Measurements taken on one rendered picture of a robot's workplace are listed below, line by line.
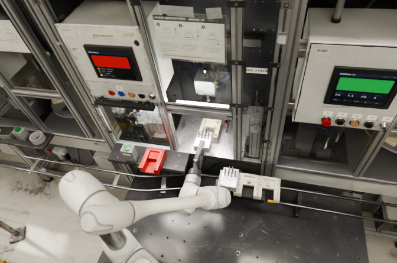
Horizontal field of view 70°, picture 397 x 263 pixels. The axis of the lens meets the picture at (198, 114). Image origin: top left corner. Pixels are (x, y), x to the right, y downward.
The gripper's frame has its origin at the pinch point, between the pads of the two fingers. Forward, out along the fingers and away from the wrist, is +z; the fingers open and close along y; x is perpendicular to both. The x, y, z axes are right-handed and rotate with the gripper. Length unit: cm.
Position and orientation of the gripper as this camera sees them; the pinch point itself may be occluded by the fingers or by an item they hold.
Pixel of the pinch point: (201, 147)
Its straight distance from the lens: 172.0
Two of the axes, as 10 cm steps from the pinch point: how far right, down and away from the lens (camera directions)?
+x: -9.7, -1.1, 2.3
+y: -1.1, -6.5, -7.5
